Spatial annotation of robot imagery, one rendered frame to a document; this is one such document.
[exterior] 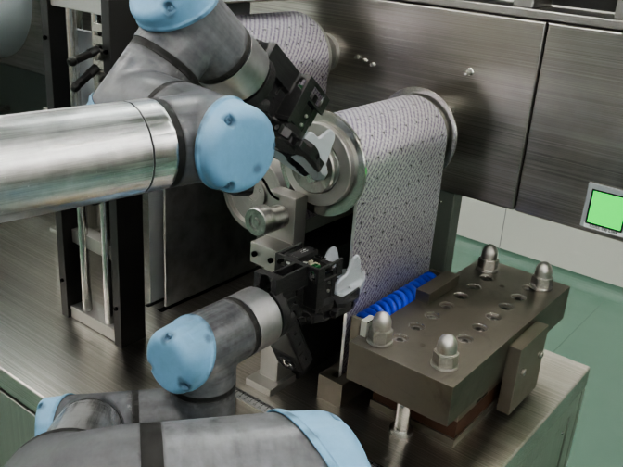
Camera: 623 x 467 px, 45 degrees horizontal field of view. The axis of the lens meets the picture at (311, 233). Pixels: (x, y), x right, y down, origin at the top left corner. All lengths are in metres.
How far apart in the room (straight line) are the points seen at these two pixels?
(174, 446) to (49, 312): 0.92
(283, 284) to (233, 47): 0.29
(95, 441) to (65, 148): 0.20
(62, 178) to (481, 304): 0.77
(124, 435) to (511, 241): 3.55
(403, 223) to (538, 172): 0.24
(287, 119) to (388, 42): 0.50
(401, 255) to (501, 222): 2.80
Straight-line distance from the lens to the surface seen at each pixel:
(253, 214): 1.01
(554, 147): 1.22
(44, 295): 1.45
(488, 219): 3.98
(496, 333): 1.11
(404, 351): 1.03
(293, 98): 0.88
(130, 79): 0.72
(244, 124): 0.61
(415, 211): 1.16
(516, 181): 1.25
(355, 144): 0.99
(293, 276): 0.91
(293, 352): 0.98
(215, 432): 0.50
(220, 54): 0.77
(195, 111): 0.62
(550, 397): 1.25
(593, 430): 2.85
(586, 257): 3.84
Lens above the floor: 1.56
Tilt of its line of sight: 23 degrees down
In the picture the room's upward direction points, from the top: 4 degrees clockwise
